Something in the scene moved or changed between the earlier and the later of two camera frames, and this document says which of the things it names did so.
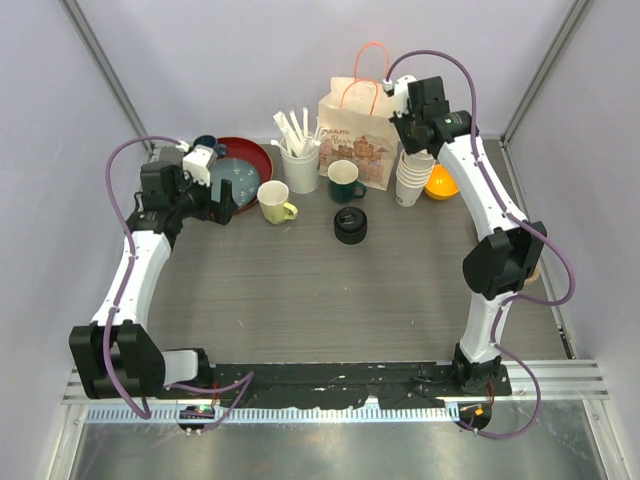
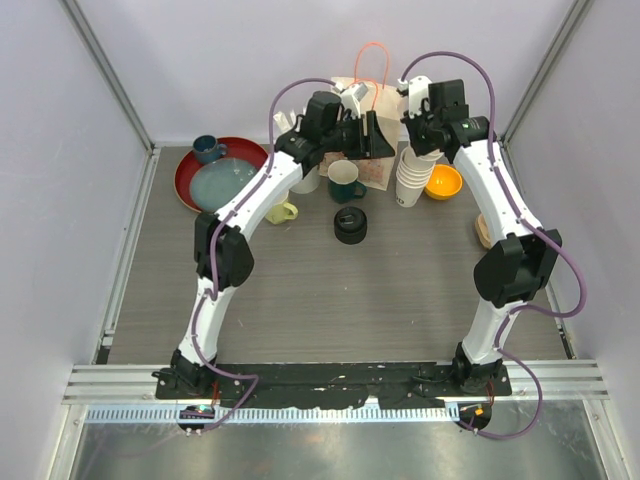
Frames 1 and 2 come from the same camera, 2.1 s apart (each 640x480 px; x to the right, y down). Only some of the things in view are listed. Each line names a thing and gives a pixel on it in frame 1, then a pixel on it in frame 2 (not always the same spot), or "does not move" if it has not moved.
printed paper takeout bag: x=355 y=125 does not move
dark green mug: x=343 y=184 does not move
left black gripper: x=218 y=212 -> x=373 y=145
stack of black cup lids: x=350 y=225 does not move
